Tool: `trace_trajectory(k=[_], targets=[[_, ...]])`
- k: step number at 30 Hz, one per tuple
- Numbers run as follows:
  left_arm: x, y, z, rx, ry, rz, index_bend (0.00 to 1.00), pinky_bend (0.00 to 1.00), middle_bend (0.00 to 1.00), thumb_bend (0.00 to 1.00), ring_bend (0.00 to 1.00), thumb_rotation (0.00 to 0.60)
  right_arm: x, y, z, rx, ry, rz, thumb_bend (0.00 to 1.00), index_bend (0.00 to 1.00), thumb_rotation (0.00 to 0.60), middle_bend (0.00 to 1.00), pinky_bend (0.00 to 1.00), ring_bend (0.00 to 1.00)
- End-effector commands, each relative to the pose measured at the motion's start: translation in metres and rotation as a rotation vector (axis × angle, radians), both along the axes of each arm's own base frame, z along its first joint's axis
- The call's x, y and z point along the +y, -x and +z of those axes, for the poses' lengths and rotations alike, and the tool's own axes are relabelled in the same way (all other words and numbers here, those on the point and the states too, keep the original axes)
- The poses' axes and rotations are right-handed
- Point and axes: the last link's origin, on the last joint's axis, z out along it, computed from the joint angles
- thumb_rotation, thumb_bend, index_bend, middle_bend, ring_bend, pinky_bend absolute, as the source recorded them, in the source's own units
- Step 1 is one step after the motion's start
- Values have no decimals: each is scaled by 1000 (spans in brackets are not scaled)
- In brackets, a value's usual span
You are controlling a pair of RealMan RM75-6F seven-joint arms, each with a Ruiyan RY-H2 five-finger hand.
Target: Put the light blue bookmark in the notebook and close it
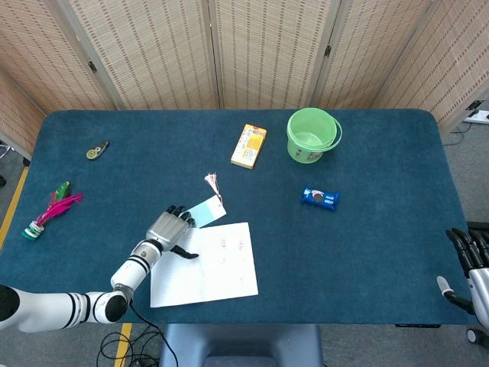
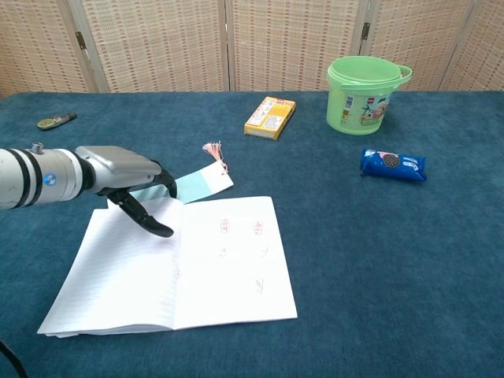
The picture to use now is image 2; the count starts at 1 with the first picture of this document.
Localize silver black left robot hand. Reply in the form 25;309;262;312
74;145;178;239

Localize blue white tasselled bookmark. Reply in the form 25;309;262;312
129;140;235;206

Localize white notebook with tassel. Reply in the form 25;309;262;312
37;195;298;339

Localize green black correction tape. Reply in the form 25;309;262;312
36;112;78;132

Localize woven bamboo folding screen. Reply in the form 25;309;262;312
0;0;504;99

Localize yellow cardboard box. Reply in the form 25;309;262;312
243;96;297;141

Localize green plastic bucket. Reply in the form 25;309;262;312
325;55;413;136

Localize blue felt table cover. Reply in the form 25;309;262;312
0;91;504;378

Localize blue cookie packet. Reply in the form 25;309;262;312
359;147;428;182

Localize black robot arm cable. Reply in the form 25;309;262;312
0;340;27;378

